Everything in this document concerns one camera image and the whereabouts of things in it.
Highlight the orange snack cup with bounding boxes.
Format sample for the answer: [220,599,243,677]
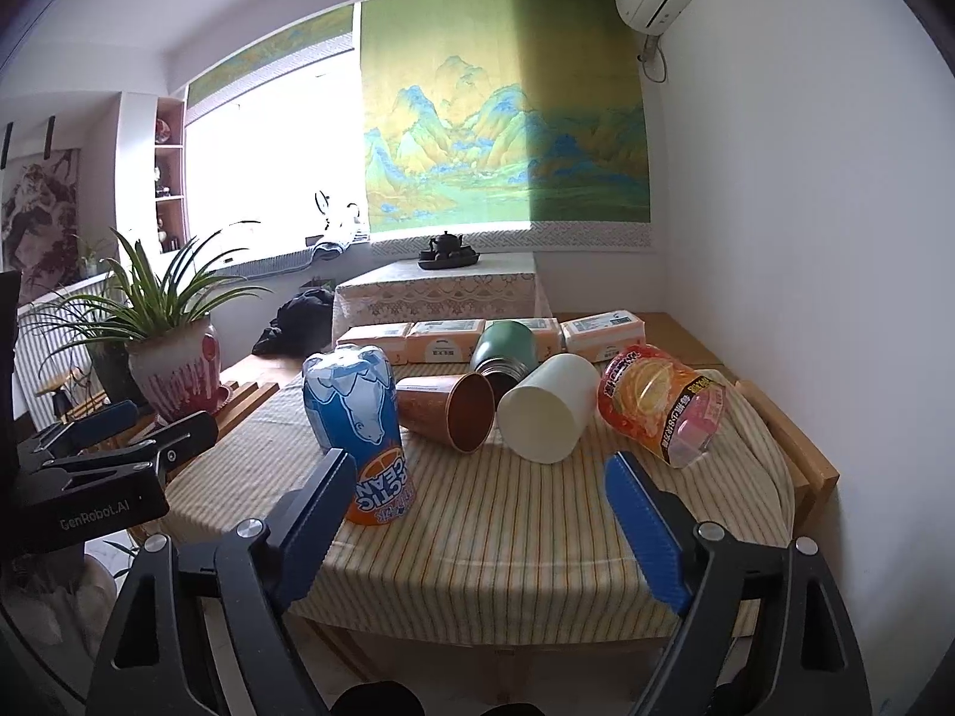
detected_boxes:
[597,344,727,470]

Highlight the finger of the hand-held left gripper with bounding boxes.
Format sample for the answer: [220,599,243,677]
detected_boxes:
[16,399,141,465]
[41,410,220,491]

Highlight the spider plant in red-white pot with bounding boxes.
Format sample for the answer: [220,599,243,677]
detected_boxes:
[19,220,273,425]

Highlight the white cup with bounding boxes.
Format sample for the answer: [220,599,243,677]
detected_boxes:
[497,354,602,464]

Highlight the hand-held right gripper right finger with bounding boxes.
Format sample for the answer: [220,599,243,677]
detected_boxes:
[604,451,874,716]

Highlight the wooden table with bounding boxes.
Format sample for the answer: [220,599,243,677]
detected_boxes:
[130,311,840,661]

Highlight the white wall shelf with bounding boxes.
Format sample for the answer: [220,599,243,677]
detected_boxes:
[153,93,187,255]

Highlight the brown cup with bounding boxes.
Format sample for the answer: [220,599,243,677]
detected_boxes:
[394,371,495,455]

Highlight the air conditioner cable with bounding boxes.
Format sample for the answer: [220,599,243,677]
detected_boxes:
[637,31,670,85]

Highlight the dark green plant pot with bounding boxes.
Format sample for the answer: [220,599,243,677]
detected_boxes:
[85,339,146,408]

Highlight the wooden slatted trivet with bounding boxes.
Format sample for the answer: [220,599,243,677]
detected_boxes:
[212,379,281,422]

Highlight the small table with patterned cloth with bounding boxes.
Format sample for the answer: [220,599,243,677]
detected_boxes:
[332,254,553,348]

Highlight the blue white towel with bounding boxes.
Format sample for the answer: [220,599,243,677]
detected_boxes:
[309,227,372,262]

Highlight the striped yellow tablecloth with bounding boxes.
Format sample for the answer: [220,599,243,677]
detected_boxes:
[160,358,793,646]

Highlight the green landscape wall hanging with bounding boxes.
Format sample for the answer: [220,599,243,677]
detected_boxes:
[360,0,654,255]

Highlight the green roller blind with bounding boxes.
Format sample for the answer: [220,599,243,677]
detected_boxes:
[185,4,355,121]

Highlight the ink painting wall poster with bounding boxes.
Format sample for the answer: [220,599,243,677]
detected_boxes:
[0,145,83,307]

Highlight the black tea set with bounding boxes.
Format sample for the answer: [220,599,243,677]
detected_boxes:
[418,231,479,271]

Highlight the white slatted cabinet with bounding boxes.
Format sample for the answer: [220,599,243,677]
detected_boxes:
[13,272,131,434]

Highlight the black bag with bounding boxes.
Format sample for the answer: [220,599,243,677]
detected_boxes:
[252,287,337,357]

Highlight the grey striped sill cushion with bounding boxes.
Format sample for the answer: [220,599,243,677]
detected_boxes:
[216,249,318,283]

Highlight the green insulated cup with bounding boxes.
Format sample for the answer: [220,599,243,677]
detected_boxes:
[470,319,562,398]

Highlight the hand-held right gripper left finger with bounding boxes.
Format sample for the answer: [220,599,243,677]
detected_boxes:
[84,449,359,716]

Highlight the blue polar bear drink can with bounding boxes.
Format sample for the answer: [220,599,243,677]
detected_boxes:
[302,345,410,527]

